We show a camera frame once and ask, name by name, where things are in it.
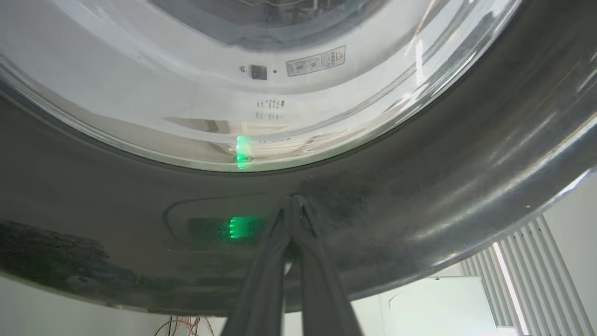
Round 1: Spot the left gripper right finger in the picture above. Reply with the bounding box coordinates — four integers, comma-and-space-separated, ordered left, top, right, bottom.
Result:
292, 195, 364, 336

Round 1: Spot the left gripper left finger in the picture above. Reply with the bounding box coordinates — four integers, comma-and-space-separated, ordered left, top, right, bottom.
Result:
223, 196, 295, 336

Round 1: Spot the washing machine door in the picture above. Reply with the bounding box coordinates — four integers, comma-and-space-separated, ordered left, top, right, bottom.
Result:
0, 0, 597, 317

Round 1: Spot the white front-load washing machine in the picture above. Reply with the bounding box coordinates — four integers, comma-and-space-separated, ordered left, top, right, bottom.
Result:
0, 0, 523, 171

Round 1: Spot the black text instruction label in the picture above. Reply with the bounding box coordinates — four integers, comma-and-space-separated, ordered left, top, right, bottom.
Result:
256, 99, 286, 121

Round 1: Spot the white slatted panel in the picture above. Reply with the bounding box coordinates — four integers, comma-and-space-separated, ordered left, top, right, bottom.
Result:
462, 215, 593, 336

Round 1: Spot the grey warning sticker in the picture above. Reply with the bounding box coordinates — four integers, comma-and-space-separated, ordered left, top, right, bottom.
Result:
286, 46, 346, 77

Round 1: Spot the red wire bundle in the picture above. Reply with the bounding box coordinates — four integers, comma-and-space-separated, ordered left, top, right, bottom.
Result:
154, 316, 216, 336

